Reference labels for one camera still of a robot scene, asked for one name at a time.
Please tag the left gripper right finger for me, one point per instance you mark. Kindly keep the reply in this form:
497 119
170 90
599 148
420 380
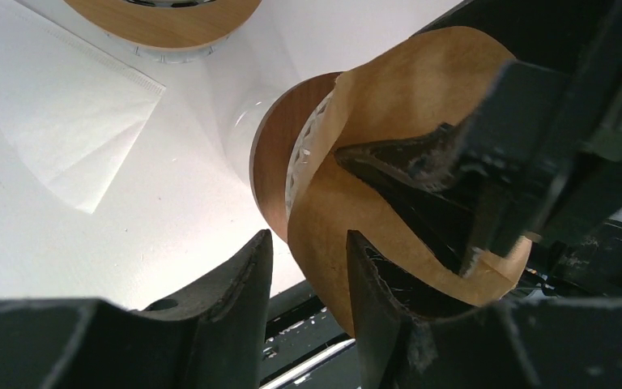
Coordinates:
409 335

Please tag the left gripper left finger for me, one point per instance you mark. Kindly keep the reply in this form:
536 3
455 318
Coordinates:
209 334

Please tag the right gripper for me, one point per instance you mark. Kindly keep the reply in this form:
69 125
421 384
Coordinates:
541 156

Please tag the brown paper coffee filter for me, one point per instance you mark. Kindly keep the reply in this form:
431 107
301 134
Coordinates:
434 77

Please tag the clear glass with brown band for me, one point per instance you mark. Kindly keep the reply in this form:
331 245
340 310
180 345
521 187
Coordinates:
241 130

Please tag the white paper coffee filter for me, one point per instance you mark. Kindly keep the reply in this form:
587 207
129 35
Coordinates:
71 111

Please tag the grey glass carafe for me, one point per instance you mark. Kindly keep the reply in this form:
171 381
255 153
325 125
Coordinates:
168 56

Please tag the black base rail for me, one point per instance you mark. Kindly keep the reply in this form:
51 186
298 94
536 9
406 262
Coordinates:
304 346

